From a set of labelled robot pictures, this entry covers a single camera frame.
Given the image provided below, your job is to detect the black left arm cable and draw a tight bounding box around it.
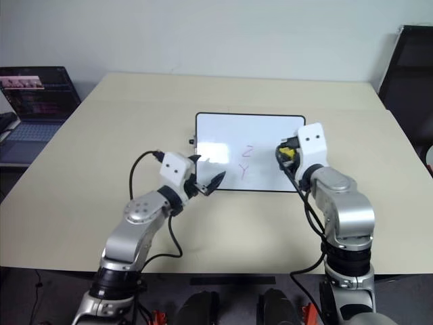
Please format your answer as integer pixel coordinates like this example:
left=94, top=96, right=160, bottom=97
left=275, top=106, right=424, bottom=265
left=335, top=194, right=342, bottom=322
left=129, top=150, right=184, bottom=259

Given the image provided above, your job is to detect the open laptop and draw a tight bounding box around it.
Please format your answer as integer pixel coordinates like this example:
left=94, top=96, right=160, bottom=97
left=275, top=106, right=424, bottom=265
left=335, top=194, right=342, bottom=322
left=0, top=66, right=83, bottom=164

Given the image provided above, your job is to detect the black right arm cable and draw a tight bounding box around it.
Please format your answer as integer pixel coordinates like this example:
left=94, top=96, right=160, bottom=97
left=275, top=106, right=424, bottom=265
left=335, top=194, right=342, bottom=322
left=275, top=146, right=328, bottom=325

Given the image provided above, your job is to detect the black-framed whiteboard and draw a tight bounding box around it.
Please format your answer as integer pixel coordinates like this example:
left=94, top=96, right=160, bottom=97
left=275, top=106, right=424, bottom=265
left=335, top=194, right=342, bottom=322
left=195, top=112, right=306, bottom=194

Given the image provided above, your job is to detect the black object beside laptop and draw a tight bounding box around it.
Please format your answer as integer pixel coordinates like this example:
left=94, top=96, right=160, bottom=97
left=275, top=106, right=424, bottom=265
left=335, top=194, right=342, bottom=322
left=0, top=112, right=18, bottom=133

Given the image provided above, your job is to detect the black chair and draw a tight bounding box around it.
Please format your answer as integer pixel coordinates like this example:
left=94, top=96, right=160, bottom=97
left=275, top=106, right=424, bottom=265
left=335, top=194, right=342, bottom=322
left=378, top=24, right=433, bottom=150

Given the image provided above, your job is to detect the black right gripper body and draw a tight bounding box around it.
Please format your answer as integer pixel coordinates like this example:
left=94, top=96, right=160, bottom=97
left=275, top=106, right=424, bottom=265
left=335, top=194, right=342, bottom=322
left=275, top=135, right=303, bottom=174

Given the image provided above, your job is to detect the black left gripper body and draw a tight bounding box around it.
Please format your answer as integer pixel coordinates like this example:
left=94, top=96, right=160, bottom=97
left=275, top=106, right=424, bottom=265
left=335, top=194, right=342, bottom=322
left=184, top=166, right=208, bottom=198

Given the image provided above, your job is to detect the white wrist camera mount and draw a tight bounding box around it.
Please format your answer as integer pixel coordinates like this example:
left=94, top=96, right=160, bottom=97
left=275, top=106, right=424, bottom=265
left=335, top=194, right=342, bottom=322
left=296, top=123, right=329, bottom=171
left=159, top=152, right=197, bottom=198

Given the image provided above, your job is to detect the dark rounded shape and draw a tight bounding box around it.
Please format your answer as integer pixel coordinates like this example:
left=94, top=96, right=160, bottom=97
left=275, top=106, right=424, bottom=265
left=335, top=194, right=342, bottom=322
left=258, top=288, right=299, bottom=325

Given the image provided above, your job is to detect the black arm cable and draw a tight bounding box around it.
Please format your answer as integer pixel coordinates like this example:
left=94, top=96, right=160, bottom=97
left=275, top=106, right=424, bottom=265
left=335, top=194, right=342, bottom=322
left=275, top=146, right=328, bottom=325
left=129, top=150, right=184, bottom=259

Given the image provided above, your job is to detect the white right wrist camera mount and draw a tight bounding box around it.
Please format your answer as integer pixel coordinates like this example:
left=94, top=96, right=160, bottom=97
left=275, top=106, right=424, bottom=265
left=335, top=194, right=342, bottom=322
left=296, top=123, right=329, bottom=171

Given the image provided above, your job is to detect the orange clamp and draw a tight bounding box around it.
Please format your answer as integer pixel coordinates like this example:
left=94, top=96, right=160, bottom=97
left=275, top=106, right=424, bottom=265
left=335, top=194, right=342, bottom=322
left=302, top=302, right=321, bottom=325
left=151, top=300, right=167, bottom=325

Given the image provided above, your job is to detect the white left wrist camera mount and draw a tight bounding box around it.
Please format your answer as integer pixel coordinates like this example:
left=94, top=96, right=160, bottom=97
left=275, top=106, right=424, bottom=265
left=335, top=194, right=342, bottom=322
left=159, top=152, right=197, bottom=198

